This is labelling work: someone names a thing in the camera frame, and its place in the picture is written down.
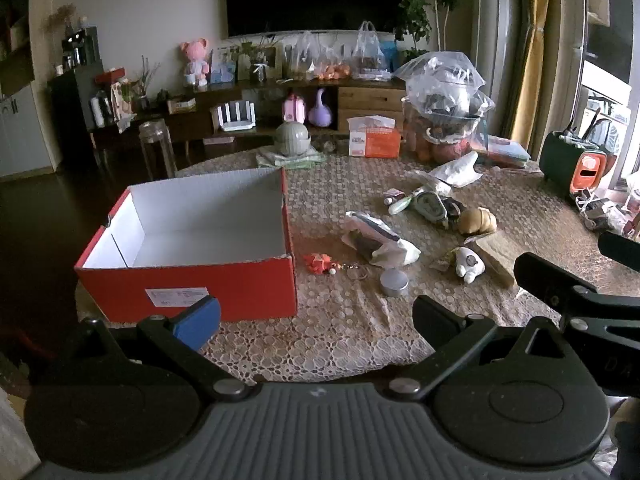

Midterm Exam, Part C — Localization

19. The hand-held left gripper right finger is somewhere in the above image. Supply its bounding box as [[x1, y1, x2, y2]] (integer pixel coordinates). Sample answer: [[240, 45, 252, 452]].
[[387, 295, 586, 403]]

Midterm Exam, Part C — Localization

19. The plastic bag of oranges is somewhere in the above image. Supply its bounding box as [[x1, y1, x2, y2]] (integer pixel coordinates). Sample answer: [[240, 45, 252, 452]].
[[287, 31, 351, 82]]

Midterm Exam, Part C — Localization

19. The cotton swab bag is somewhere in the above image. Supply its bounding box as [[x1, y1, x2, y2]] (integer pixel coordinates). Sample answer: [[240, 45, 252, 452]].
[[406, 169, 453, 196]]

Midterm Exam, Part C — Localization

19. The pink plush bear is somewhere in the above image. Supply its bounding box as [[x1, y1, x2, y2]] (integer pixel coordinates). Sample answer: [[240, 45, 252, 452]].
[[181, 39, 211, 86]]

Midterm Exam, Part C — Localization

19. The grey curtain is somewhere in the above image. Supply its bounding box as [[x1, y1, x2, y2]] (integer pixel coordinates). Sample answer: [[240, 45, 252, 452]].
[[472, 0, 531, 141]]

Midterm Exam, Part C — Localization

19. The grey-green lidded pot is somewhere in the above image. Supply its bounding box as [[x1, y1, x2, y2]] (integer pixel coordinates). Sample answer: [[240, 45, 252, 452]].
[[275, 121, 312, 157]]

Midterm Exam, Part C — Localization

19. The stack of books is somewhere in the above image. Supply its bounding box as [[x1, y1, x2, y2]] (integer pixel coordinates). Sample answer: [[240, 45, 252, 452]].
[[472, 135, 531, 168]]

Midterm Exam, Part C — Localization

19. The orange tissue box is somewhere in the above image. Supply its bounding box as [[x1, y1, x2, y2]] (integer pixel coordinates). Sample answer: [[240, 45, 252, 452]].
[[346, 116, 402, 157]]

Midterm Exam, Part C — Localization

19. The purple gourd toy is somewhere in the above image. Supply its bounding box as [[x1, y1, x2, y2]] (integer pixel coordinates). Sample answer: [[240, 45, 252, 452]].
[[308, 88, 337, 127]]

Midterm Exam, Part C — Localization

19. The white plush dog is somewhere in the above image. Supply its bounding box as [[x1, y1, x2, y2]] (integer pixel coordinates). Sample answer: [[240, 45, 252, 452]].
[[454, 246, 485, 285]]

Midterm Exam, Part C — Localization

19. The black cabinet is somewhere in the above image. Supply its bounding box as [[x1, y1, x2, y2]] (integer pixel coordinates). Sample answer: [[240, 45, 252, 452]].
[[48, 60, 108, 133]]

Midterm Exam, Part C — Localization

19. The white pouch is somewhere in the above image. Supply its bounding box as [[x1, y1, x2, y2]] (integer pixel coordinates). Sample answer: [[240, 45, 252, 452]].
[[429, 151, 485, 187]]

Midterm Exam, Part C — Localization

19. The tan cardboard block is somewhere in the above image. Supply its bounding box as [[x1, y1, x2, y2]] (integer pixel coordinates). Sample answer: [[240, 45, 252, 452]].
[[475, 235, 518, 288]]

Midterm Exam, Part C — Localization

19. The pink toy suitcase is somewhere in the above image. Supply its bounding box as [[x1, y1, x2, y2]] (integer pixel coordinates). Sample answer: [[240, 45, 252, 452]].
[[282, 93, 307, 123]]

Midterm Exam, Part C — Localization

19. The brown bread-shaped toy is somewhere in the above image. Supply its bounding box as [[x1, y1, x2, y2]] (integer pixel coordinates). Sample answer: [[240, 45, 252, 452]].
[[458, 207, 497, 236]]

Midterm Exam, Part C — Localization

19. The green indoor plant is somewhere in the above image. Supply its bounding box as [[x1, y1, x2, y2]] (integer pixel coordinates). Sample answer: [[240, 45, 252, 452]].
[[395, 0, 468, 61]]

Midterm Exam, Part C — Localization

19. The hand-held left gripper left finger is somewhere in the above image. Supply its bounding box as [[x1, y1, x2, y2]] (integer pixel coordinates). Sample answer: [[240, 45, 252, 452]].
[[65, 296, 251, 402]]

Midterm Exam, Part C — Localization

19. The white router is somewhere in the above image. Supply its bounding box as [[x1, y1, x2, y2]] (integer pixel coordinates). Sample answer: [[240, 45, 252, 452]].
[[210, 101, 257, 132]]

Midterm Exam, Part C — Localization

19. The blue picture card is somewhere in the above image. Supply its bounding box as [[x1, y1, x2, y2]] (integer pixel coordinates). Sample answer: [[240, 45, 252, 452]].
[[210, 47, 238, 84]]

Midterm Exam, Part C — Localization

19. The potted twig plant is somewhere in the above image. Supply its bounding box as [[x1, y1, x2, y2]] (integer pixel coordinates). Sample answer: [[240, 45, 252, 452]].
[[131, 57, 161, 111]]

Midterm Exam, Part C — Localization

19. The dried flower bunch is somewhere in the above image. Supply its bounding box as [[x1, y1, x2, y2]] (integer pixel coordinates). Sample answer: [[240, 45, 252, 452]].
[[47, 5, 78, 38]]

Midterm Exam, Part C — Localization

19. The blue box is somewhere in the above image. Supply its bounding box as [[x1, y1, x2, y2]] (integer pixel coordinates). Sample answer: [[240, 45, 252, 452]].
[[380, 40, 401, 72]]

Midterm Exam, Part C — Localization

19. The small green packet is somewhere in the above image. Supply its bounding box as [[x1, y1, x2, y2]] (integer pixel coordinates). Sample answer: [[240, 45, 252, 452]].
[[430, 247, 461, 271]]

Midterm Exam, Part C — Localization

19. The round metal tin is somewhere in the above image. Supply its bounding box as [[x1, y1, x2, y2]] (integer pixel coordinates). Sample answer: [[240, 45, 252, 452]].
[[379, 268, 408, 297]]

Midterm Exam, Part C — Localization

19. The wooden picture frame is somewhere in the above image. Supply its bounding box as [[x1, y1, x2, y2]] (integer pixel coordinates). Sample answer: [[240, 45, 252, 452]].
[[237, 42, 286, 81]]

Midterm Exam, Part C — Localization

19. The white green tube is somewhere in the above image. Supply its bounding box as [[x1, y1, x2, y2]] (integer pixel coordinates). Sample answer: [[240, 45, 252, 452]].
[[384, 192, 416, 215]]

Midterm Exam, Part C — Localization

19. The white plastic bag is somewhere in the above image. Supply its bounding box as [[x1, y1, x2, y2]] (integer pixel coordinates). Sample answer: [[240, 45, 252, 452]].
[[342, 211, 420, 268]]

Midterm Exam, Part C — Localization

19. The green folded cloth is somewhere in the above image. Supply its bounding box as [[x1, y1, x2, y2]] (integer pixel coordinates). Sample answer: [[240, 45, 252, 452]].
[[256, 147, 326, 169]]

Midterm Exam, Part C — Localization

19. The yellow curtain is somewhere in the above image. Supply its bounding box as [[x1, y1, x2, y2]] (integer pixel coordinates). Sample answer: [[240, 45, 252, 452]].
[[520, 0, 561, 146]]

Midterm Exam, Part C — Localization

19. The wooden television cabinet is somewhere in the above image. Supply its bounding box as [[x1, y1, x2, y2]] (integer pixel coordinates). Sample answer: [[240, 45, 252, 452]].
[[90, 77, 408, 148]]

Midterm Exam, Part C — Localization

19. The bag of red fruit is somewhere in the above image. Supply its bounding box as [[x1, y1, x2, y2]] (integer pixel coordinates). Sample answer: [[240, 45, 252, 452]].
[[405, 120, 481, 163]]

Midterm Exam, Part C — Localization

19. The large clear plastic bag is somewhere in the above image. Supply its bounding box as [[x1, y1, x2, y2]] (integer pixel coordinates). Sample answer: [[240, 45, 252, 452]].
[[397, 51, 496, 126]]

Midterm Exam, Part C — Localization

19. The wall shelf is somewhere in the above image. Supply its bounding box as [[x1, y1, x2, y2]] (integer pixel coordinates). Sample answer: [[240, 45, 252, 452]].
[[0, 0, 36, 96]]

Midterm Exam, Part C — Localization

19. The white cupboard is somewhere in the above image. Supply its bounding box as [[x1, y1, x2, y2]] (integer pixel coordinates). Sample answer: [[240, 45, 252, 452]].
[[0, 80, 53, 178]]

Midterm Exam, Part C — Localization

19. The red keychain toy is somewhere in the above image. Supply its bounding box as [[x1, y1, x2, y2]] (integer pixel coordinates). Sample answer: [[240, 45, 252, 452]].
[[304, 253, 369, 282]]

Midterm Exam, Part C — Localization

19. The black coffee machine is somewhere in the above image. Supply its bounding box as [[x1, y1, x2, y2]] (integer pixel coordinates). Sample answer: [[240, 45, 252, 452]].
[[61, 26, 99, 71]]

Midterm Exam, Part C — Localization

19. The clear plastic handle bag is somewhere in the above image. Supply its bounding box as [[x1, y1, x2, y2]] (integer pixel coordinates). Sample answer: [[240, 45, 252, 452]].
[[351, 21, 391, 78]]

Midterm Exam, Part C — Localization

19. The bundle of cables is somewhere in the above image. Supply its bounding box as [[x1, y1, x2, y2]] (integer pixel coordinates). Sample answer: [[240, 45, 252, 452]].
[[575, 190, 633, 233]]

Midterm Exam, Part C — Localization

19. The dark green orange case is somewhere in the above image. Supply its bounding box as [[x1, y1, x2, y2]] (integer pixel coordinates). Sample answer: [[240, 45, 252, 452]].
[[539, 130, 616, 196]]

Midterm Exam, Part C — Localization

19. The floral paper bag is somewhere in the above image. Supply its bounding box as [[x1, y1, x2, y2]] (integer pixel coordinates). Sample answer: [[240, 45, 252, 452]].
[[111, 79, 138, 133]]

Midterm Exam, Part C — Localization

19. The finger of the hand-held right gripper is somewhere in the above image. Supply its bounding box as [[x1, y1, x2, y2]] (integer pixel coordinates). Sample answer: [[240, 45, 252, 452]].
[[514, 252, 640, 333], [597, 232, 640, 267]]

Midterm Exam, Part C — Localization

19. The red shoe box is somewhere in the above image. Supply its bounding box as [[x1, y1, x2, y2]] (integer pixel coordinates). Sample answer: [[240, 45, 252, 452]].
[[74, 167, 299, 323]]

